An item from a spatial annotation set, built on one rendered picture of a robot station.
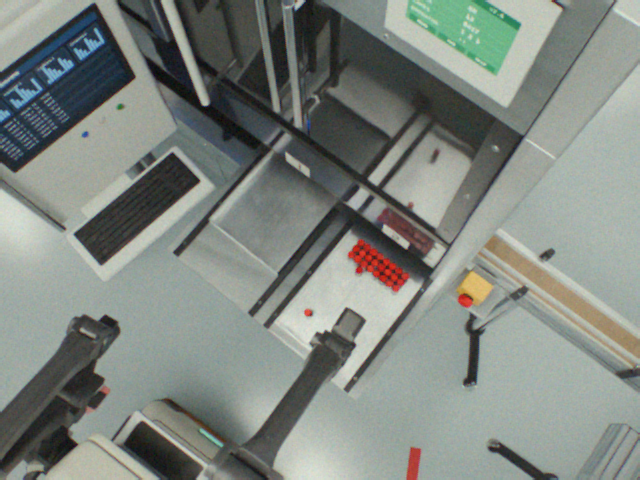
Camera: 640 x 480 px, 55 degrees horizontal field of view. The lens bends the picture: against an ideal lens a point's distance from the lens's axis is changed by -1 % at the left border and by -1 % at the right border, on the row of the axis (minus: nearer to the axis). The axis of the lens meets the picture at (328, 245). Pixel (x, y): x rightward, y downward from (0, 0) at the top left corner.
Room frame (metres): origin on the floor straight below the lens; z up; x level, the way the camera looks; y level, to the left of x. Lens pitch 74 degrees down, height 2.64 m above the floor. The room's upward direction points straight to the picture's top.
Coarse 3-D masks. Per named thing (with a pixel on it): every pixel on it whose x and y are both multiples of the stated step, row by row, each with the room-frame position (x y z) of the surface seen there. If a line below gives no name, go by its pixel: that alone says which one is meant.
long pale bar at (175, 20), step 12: (168, 0) 0.80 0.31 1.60; (168, 12) 0.80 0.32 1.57; (180, 24) 0.80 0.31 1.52; (180, 36) 0.80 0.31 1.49; (180, 48) 0.80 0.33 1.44; (192, 60) 0.80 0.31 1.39; (192, 72) 0.80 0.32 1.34; (204, 84) 0.81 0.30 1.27; (216, 84) 0.84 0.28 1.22; (204, 96) 0.80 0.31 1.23
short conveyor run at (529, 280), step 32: (480, 256) 0.46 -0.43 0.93; (512, 256) 0.46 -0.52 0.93; (544, 256) 0.45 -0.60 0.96; (512, 288) 0.37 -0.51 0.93; (544, 288) 0.37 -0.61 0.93; (576, 288) 0.36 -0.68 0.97; (544, 320) 0.29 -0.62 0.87; (576, 320) 0.27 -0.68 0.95; (608, 320) 0.28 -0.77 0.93; (608, 352) 0.19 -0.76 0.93
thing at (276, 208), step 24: (264, 168) 0.75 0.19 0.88; (288, 168) 0.75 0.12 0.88; (240, 192) 0.67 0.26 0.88; (264, 192) 0.67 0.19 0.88; (288, 192) 0.67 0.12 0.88; (312, 192) 0.67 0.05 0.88; (216, 216) 0.60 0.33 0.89; (240, 216) 0.60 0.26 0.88; (264, 216) 0.60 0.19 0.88; (288, 216) 0.60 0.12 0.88; (312, 216) 0.60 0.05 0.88; (240, 240) 0.52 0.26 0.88; (264, 240) 0.52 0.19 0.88; (288, 240) 0.52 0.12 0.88
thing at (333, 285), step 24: (336, 264) 0.45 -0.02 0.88; (312, 288) 0.38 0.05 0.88; (336, 288) 0.38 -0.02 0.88; (360, 288) 0.38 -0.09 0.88; (384, 288) 0.38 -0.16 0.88; (408, 288) 0.38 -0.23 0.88; (288, 312) 0.31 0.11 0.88; (312, 312) 0.31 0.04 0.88; (336, 312) 0.31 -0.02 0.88; (360, 312) 0.31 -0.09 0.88; (384, 312) 0.31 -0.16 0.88; (360, 336) 0.24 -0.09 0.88; (360, 360) 0.18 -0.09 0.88
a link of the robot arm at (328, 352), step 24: (336, 336) 0.18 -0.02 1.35; (312, 360) 0.12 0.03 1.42; (336, 360) 0.12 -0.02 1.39; (312, 384) 0.07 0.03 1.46; (288, 408) 0.03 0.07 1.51; (264, 432) -0.01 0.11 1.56; (288, 432) -0.01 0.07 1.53; (216, 456) -0.05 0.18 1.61; (240, 456) -0.05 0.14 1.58; (264, 456) -0.05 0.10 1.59
